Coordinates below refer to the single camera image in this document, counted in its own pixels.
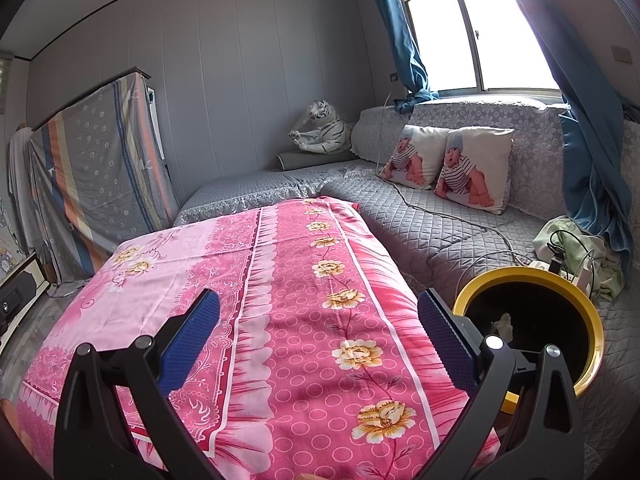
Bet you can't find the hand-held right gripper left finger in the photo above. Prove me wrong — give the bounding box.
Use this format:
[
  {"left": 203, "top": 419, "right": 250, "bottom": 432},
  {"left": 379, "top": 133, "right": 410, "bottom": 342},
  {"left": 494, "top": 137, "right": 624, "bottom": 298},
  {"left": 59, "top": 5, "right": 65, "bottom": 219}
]
[{"left": 52, "top": 287, "right": 221, "bottom": 480}]

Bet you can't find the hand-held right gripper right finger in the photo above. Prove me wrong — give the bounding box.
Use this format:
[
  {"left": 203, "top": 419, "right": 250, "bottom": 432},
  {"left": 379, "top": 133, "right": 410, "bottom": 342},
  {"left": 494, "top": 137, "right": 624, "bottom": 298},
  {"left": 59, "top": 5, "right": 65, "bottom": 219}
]
[{"left": 416, "top": 287, "right": 586, "bottom": 480}]

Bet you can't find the yellow bin with black liner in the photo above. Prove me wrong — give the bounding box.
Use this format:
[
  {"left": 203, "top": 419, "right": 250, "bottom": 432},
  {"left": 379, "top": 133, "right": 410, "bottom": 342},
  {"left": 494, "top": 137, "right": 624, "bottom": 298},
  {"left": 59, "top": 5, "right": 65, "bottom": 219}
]
[{"left": 452, "top": 268, "right": 605, "bottom": 413}]

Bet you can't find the crumpled white tissue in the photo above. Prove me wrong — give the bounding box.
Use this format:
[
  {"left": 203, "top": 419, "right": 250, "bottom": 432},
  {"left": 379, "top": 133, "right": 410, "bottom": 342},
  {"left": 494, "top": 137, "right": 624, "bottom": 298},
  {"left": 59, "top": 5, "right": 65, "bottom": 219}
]
[{"left": 492, "top": 312, "right": 516, "bottom": 338}]

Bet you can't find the pink floral blanket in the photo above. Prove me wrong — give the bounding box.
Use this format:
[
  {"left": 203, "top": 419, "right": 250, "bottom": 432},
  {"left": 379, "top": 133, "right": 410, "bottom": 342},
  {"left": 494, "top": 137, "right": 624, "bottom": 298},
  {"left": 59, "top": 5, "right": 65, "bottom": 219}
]
[{"left": 17, "top": 197, "right": 503, "bottom": 480}]

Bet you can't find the grey quilted corner sofa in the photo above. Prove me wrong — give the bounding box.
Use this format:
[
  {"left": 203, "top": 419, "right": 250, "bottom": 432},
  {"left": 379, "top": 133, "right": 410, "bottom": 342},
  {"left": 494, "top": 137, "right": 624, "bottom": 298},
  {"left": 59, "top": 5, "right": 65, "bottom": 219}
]
[{"left": 172, "top": 97, "right": 640, "bottom": 461}]

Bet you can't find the white power strip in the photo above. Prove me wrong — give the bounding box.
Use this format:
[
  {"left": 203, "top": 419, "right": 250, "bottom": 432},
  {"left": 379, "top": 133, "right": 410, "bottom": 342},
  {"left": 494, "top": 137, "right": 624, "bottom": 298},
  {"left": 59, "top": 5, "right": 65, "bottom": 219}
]
[{"left": 527, "top": 257, "right": 591, "bottom": 291}]

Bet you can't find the light green cloth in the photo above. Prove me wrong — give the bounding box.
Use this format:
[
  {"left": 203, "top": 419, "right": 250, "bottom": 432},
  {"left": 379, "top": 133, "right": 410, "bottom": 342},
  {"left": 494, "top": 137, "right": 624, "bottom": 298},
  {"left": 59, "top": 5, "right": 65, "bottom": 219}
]
[{"left": 531, "top": 215, "right": 626, "bottom": 301}]

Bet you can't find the baby print pillow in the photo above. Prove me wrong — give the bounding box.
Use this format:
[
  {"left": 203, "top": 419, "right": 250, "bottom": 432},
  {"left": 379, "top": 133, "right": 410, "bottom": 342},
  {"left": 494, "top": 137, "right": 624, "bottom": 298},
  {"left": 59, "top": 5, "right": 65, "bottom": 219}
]
[
  {"left": 432, "top": 127, "right": 516, "bottom": 216},
  {"left": 377, "top": 125, "right": 451, "bottom": 191}
]

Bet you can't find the black electronic device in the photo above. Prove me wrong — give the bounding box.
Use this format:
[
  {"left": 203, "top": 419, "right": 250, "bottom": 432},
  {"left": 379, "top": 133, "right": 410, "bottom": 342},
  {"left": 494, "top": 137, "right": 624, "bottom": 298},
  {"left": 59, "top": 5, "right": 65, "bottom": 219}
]
[{"left": 0, "top": 252, "right": 51, "bottom": 336}]

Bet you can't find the grey bolster cushion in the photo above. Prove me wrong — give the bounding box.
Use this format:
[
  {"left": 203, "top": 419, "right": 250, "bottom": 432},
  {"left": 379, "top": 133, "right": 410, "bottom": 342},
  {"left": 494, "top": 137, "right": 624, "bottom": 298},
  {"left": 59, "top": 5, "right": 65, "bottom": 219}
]
[{"left": 277, "top": 150, "right": 361, "bottom": 172}]

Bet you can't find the blue curtain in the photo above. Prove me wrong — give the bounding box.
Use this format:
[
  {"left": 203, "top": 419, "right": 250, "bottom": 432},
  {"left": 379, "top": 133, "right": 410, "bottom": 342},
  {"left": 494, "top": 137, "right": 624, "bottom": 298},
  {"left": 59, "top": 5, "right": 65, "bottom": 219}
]
[
  {"left": 360, "top": 0, "right": 441, "bottom": 113},
  {"left": 495, "top": 0, "right": 636, "bottom": 266}
]

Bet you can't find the white tiger plush toy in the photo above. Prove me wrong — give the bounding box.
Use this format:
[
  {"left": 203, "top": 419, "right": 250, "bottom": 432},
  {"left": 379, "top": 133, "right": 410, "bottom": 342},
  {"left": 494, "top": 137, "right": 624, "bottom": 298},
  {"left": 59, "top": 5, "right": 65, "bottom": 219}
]
[{"left": 288, "top": 100, "right": 353, "bottom": 155}]

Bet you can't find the large framed window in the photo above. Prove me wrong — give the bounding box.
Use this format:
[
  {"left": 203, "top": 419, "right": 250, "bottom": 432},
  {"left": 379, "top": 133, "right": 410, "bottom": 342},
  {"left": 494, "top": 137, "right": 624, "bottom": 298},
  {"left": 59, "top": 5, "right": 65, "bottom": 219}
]
[{"left": 390, "top": 0, "right": 563, "bottom": 98}]

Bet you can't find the black cable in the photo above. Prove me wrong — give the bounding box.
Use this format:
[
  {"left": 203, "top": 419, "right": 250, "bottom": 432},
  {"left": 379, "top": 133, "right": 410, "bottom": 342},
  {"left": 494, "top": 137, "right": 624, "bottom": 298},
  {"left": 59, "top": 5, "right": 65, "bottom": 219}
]
[{"left": 547, "top": 230, "right": 596, "bottom": 291}]

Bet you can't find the cartoon wall poster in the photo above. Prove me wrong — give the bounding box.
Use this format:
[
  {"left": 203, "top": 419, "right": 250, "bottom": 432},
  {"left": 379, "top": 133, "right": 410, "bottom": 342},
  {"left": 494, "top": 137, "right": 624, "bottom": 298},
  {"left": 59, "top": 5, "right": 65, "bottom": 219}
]
[{"left": 0, "top": 195, "right": 26, "bottom": 281}]

